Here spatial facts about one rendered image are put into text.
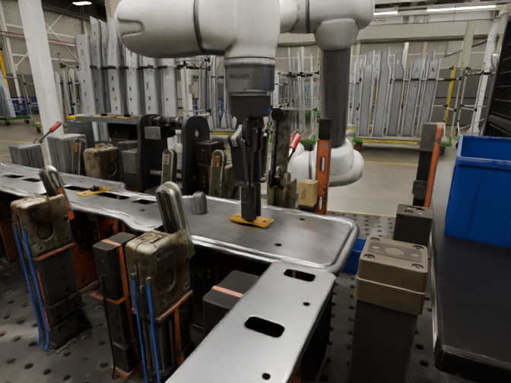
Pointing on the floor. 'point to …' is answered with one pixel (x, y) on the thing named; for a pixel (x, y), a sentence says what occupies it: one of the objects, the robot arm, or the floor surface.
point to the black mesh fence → (501, 91)
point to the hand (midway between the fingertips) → (251, 200)
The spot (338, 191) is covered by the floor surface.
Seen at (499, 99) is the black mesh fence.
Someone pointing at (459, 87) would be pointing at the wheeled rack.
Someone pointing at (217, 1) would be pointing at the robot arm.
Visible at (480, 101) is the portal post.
